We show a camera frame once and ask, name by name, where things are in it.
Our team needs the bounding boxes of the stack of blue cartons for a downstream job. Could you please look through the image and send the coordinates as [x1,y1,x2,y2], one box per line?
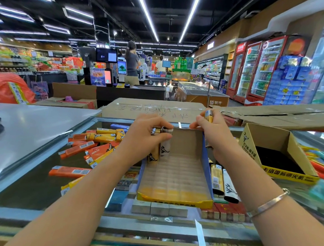
[263,54,316,108]

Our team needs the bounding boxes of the black checkout monitor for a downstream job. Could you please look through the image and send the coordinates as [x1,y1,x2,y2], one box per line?
[95,47,119,64]

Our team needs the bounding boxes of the silver bracelet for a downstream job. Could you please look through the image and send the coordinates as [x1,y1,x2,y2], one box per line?
[246,187,290,220]

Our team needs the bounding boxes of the yellow lighter with barcode label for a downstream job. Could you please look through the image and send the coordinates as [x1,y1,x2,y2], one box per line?
[209,164,226,197]

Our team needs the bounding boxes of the yellow and blue display tray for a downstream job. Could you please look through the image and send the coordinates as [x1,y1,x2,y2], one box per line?
[135,125,217,210]

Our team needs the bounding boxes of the payment terminal screen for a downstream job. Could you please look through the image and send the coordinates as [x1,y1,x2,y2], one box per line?
[116,57,128,76]

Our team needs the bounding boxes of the pile of orange yellow lighters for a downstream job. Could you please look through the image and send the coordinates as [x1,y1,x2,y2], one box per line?
[47,124,128,200]

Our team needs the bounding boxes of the orange plastic sack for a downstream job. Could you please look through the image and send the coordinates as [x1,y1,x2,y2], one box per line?
[0,72,38,105]

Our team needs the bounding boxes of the yellow lighter with bird print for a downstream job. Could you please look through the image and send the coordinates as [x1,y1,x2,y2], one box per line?
[147,128,162,163]

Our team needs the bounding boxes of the row of red cigarette packs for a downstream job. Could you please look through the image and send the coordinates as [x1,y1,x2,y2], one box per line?
[200,201,252,223]

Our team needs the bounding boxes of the blue poster sign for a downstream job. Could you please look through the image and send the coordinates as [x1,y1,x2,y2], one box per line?
[89,67,108,87]

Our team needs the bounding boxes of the row of grey cigarette packs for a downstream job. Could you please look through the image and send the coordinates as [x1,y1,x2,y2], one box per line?
[131,198,189,218]

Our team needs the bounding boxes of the blue cigarette pack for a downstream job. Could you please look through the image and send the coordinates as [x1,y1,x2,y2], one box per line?
[104,189,129,213]

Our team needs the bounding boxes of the white lighter with bird print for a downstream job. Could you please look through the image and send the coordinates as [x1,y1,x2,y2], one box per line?
[159,126,174,163]

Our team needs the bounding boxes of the purple gift bag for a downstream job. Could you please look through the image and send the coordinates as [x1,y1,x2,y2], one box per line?
[30,77,50,101]

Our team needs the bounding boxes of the white price tag strip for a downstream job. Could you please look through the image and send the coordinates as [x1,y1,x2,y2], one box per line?
[193,219,209,246]

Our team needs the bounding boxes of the open cardboard lighter box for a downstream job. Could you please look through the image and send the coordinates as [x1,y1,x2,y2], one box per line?
[237,122,323,186]

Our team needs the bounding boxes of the person's left hand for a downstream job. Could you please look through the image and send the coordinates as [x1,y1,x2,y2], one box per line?
[115,112,175,169]

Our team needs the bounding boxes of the glass display counter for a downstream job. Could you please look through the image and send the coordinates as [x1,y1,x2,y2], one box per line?
[0,112,324,246]

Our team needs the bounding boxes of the brown cardboard box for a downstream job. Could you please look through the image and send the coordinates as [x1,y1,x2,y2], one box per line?
[34,81,99,110]

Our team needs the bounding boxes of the person's right hand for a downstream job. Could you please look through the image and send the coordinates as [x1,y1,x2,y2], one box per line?
[188,108,249,168]

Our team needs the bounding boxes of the cardboard sheet with handwriting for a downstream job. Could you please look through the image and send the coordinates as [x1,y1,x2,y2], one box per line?
[101,97,207,127]

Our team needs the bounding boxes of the shelves of colourful goods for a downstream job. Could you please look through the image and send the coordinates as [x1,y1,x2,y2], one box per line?
[0,45,85,79]

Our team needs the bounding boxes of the person's left forearm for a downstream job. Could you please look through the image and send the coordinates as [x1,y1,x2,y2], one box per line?
[3,144,148,246]

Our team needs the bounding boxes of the person's right forearm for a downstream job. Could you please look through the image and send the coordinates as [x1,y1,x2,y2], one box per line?
[210,145,324,246]

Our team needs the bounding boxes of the refrigerated wall shelf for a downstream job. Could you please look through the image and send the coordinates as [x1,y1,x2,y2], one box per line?
[192,52,229,90]

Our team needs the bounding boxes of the red drinks fridge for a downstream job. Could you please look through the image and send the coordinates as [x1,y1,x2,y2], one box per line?
[233,40,263,105]
[225,40,248,100]
[244,33,288,108]

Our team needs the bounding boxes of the black checkout counter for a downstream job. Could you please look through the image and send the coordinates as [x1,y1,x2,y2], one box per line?
[95,83,167,112]

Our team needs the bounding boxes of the white lighter with black base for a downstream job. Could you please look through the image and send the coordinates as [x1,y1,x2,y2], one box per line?
[221,168,241,204]

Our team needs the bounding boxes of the folded brown cardboard sheets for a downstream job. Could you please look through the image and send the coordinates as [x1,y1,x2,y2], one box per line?
[208,99,324,132]

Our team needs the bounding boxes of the yellow lighter with silver cap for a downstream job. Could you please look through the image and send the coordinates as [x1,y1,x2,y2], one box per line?
[204,109,215,124]

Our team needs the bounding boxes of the chest freezer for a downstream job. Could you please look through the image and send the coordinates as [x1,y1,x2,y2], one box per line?
[176,81,230,108]

